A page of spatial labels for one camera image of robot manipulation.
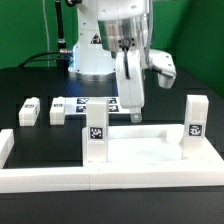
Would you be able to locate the white desk top tray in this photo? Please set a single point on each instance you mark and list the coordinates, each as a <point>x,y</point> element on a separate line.
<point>149,144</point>

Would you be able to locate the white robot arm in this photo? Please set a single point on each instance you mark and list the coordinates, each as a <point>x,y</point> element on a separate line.
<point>114,40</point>

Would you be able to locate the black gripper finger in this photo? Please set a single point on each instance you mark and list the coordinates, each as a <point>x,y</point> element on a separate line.
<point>135,115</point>

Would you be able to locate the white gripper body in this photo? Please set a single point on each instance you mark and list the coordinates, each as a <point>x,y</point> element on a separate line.
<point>130,91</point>

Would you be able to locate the white marker base plate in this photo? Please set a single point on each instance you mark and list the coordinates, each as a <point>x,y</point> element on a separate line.
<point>77,106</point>

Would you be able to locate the white L-shaped corner fence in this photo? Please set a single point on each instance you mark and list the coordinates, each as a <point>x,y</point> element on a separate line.
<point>102,176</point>

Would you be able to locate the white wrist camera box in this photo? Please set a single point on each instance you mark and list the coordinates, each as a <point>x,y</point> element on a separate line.
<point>162,63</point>

